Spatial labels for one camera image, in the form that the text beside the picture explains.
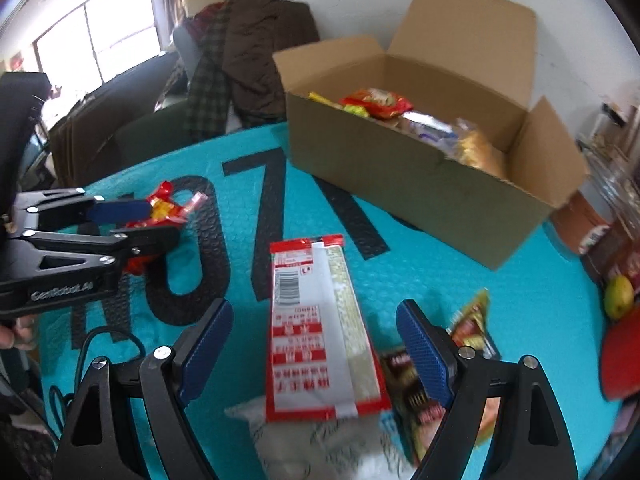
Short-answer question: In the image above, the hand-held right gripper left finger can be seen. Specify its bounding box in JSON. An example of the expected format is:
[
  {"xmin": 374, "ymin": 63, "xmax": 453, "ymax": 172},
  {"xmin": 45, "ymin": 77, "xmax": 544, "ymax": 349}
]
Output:
[{"xmin": 50, "ymin": 297, "xmax": 235, "ymax": 480}]

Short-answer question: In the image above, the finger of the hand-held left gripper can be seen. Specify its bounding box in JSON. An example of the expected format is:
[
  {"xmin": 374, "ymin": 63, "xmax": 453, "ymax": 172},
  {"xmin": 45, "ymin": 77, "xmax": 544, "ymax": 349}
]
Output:
[
  {"xmin": 22, "ymin": 225, "xmax": 182, "ymax": 282},
  {"xmin": 15, "ymin": 187, "xmax": 152, "ymax": 234}
]

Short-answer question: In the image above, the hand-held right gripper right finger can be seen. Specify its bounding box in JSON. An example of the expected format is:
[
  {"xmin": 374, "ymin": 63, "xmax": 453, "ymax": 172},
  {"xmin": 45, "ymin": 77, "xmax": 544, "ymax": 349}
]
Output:
[{"xmin": 395, "ymin": 299, "xmax": 576, "ymax": 480}]

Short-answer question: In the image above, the red yellow snack packet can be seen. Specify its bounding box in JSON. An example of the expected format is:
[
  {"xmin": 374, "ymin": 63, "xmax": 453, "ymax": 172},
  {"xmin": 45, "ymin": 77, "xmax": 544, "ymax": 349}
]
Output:
[{"xmin": 122, "ymin": 182, "xmax": 207, "ymax": 276}]

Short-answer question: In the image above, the dark red striped snack packet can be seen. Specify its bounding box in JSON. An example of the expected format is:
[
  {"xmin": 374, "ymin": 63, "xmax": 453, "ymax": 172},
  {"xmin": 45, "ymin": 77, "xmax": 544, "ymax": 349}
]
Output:
[{"xmin": 380, "ymin": 345, "xmax": 501, "ymax": 463}]

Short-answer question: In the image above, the dark red yellow-edged packet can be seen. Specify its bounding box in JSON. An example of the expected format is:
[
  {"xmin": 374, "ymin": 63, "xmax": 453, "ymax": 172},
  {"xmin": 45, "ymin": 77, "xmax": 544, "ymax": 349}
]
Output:
[{"xmin": 445, "ymin": 289, "xmax": 501, "ymax": 361}]

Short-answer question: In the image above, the red white noodle packet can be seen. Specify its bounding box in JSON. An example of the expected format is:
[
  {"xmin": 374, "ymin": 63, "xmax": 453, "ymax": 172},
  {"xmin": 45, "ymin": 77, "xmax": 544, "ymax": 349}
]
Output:
[{"xmin": 265, "ymin": 234, "xmax": 392, "ymax": 423}]

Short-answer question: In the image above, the white grey-print snack packet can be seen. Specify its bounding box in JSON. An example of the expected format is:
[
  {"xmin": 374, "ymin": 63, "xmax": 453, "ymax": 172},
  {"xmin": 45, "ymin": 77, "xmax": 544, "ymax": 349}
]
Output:
[{"xmin": 225, "ymin": 395, "xmax": 416, "ymax": 480}]

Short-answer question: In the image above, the cardboard box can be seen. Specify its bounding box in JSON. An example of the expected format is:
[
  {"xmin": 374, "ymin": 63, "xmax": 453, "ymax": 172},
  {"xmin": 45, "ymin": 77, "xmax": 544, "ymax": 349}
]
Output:
[{"xmin": 272, "ymin": 0, "xmax": 591, "ymax": 272}]

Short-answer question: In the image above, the yellow biscuit packet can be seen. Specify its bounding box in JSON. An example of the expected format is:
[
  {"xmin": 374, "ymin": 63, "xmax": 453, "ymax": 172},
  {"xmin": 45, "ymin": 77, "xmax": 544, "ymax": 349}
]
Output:
[{"xmin": 452, "ymin": 120, "xmax": 507, "ymax": 177}]

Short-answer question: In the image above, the small yellow snack packet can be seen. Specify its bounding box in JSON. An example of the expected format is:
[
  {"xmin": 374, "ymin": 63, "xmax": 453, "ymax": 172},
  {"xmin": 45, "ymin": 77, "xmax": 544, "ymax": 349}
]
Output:
[{"xmin": 307, "ymin": 91, "xmax": 346, "ymax": 109}]

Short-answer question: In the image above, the white purple snack packet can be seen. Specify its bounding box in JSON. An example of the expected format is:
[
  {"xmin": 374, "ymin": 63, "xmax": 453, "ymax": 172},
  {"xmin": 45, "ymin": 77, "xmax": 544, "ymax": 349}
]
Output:
[{"xmin": 400, "ymin": 110, "xmax": 463, "ymax": 146}]

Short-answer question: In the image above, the red orange snack packet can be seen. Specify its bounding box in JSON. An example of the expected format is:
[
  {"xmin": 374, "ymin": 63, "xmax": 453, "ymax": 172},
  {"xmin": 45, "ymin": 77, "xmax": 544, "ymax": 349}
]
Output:
[{"xmin": 340, "ymin": 87, "xmax": 415, "ymax": 120}]

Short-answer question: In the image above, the person's left hand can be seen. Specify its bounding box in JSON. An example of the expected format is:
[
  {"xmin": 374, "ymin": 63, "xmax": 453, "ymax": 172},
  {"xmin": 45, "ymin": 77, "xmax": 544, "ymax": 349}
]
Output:
[{"xmin": 0, "ymin": 310, "xmax": 38, "ymax": 352}]

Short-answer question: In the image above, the teal printed mat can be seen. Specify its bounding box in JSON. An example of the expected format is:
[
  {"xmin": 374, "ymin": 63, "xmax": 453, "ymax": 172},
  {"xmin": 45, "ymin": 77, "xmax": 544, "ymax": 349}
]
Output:
[{"xmin": 37, "ymin": 122, "xmax": 621, "ymax": 480}]

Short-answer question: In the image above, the dark green sofa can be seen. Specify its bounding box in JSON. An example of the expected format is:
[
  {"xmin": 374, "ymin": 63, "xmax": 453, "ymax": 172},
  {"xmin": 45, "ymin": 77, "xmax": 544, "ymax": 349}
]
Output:
[{"xmin": 115, "ymin": 102, "xmax": 231, "ymax": 161}]

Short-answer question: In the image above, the window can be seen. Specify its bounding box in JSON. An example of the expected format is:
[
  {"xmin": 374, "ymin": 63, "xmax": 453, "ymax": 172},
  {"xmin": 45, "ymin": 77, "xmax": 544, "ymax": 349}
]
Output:
[{"xmin": 30, "ymin": 0, "xmax": 166, "ymax": 86}]

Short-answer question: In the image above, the red bottle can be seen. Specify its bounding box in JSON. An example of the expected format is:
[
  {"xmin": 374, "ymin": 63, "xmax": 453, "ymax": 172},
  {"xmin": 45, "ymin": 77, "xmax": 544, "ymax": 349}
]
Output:
[{"xmin": 600, "ymin": 305, "xmax": 640, "ymax": 401}]

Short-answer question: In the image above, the clear jar brown powder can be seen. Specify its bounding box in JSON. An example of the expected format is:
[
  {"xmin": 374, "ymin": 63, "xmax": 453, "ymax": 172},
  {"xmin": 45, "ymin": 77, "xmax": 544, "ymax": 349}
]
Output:
[{"xmin": 550, "ymin": 192, "xmax": 613, "ymax": 261}]

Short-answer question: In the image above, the green fruit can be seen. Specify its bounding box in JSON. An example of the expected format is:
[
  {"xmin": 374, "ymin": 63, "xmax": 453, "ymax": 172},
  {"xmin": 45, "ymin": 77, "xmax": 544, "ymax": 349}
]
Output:
[{"xmin": 604, "ymin": 275, "xmax": 636, "ymax": 321}]

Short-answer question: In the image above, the brown labelled jar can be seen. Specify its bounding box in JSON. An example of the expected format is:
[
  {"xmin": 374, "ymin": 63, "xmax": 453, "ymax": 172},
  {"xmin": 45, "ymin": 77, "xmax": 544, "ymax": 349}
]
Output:
[{"xmin": 582, "ymin": 232, "xmax": 640, "ymax": 286}]

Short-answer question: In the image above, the red striped cloth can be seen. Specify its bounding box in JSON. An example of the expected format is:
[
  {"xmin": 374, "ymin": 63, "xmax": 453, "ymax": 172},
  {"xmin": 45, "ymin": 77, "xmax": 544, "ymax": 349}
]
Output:
[{"xmin": 192, "ymin": 2, "xmax": 223, "ymax": 36}]

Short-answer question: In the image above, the brown jacket on chair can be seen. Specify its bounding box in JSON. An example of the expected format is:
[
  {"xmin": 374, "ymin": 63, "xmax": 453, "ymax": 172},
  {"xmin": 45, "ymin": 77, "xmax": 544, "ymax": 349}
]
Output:
[{"xmin": 222, "ymin": 0, "xmax": 321, "ymax": 126}]

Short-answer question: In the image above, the black cable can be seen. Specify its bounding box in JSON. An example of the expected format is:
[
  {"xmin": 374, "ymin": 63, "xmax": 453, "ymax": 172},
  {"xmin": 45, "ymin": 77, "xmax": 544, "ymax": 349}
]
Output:
[{"xmin": 50, "ymin": 327, "xmax": 146, "ymax": 411}]

